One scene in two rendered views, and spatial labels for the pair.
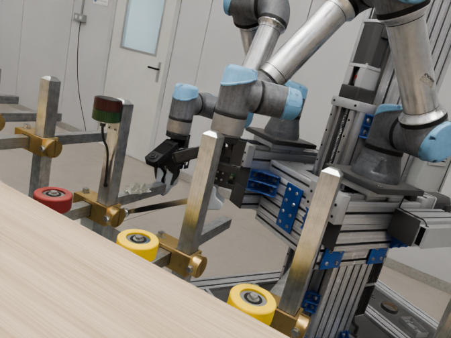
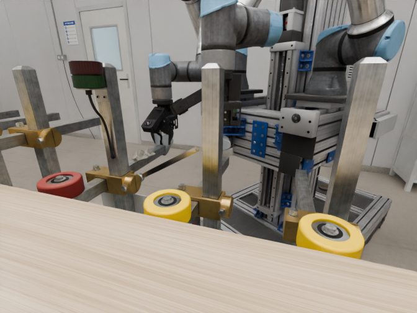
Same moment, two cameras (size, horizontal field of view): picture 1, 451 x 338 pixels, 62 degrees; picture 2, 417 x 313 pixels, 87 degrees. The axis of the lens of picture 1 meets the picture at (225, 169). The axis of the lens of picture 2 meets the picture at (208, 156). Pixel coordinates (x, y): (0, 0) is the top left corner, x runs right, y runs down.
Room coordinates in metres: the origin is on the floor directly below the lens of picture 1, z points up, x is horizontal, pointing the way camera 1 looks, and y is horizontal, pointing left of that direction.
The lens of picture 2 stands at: (0.32, 0.10, 1.10)
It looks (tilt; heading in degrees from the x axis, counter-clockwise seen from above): 20 degrees down; 354
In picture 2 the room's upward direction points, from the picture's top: straight up
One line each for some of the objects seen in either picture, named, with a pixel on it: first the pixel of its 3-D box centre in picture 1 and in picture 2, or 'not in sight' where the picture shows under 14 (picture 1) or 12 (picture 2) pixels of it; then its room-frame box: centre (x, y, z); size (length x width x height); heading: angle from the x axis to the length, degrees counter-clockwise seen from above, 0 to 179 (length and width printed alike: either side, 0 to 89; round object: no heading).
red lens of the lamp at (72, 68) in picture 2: (107, 103); (87, 68); (0.82, 0.29, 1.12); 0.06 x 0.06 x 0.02
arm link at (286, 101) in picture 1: (272, 100); (251, 29); (0.90, -0.07, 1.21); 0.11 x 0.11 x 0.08; 21
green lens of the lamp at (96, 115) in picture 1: (106, 115); (89, 81); (0.82, 0.29, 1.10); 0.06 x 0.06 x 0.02
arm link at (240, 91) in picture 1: (237, 91); (219, 22); (0.85, 0.01, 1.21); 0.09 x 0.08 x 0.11; 111
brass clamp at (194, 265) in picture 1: (176, 255); (203, 202); (0.77, 0.06, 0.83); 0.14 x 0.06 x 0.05; 66
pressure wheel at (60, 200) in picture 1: (51, 214); (65, 200); (0.76, 0.36, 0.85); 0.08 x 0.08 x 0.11
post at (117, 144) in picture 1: (108, 194); (118, 164); (0.86, 0.27, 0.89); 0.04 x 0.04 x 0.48; 66
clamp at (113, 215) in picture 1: (98, 208); (113, 181); (0.87, 0.29, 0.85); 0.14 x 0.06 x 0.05; 66
